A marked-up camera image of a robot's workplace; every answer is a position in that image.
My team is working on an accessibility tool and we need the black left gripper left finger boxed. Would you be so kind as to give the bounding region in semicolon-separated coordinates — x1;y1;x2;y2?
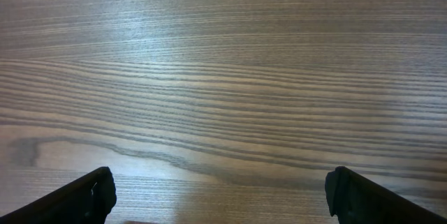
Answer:
1;167;117;224

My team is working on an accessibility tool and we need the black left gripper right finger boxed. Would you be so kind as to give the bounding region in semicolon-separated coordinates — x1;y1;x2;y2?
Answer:
325;166;446;224

